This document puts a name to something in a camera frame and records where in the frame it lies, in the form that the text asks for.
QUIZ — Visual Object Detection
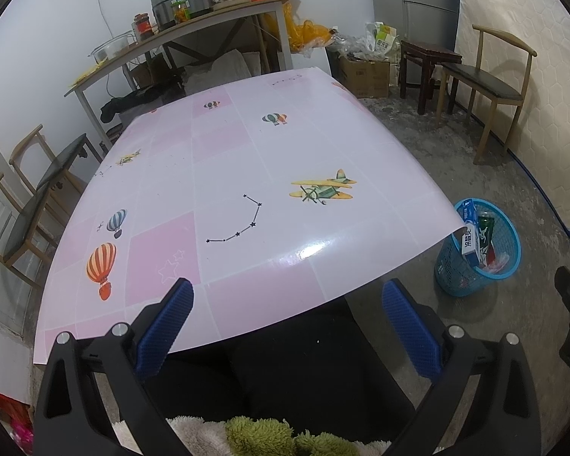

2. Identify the yellow plastic bag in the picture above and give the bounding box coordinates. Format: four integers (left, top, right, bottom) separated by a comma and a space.
283, 3, 333, 55

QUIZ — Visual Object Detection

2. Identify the blue mesh trash basket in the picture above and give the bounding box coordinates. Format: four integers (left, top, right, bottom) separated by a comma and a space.
434, 198, 522, 298

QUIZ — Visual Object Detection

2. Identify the leaning white mattress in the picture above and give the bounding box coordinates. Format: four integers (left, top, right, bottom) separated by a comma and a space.
456, 0, 570, 234

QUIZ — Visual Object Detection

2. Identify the wooden chair black seat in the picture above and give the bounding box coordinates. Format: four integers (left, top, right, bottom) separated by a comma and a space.
435, 24, 537, 165

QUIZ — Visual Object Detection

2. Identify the long wooden side table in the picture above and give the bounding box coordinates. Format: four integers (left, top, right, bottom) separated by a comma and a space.
64, 0, 295, 146

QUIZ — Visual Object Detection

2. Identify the wooden chair by door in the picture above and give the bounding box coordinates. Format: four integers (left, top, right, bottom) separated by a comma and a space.
9, 123, 103, 215

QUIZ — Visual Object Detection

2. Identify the red snack bag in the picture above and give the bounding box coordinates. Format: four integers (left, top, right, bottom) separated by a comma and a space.
483, 245, 510, 274

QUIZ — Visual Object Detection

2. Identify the pink patterned tablecloth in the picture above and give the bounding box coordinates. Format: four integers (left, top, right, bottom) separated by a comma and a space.
33, 68, 462, 364

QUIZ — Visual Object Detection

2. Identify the black clothing under table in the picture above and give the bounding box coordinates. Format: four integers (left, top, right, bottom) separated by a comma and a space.
101, 81, 185, 124

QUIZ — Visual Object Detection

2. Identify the grey rice cooker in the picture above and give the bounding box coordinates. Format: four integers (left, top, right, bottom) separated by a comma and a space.
151, 0, 213, 29

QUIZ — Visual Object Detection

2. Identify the red lid jar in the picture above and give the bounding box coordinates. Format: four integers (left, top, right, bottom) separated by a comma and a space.
133, 13, 154, 42

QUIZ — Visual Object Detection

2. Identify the green label plastic bottle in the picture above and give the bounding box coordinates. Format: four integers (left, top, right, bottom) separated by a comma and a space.
478, 212, 495, 268

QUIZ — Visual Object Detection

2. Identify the cardboard box on floor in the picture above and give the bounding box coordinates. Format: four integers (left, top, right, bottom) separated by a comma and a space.
339, 57, 390, 98

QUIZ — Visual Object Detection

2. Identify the glass bowl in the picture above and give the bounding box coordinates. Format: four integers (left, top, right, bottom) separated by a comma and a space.
89, 31, 136, 64

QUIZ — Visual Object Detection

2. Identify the blue white carton box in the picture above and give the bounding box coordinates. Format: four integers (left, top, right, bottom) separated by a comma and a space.
460, 199, 480, 260

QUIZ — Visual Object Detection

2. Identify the dark wooden stool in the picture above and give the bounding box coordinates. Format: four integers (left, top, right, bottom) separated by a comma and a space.
398, 39, 462, 116

